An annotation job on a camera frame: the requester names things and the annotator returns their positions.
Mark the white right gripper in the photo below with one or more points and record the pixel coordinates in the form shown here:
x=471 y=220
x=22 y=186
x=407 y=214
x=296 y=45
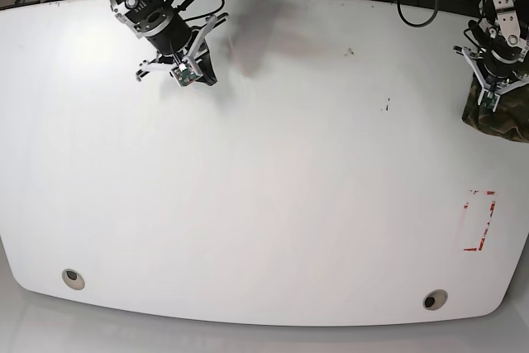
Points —
x=182 y=52

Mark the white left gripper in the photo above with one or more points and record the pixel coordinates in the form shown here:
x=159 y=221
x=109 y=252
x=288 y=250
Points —
x=492 y=75

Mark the camouflage t-shirt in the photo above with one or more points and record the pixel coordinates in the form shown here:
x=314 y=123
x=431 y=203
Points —
x=510 y=120

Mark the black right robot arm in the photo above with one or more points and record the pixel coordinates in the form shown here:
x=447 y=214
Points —
x=146 y=18

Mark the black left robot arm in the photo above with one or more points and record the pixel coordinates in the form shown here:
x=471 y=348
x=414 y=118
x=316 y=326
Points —
x=505 y=15

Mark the red tape rectangle marking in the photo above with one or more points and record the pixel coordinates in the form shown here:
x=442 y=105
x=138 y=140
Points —
x=477 y=216

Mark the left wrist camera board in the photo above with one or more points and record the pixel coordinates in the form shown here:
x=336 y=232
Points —
x=488 y=100

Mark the right table cable grommet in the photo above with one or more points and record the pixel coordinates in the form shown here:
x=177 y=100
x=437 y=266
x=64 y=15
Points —
x=435 y=300

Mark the table cable grommet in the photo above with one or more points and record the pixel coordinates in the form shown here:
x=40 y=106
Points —
x=435 y=300
x=73 y=279

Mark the left table cable grommet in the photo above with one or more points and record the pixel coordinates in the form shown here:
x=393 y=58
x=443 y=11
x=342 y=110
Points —
x=73 y=279

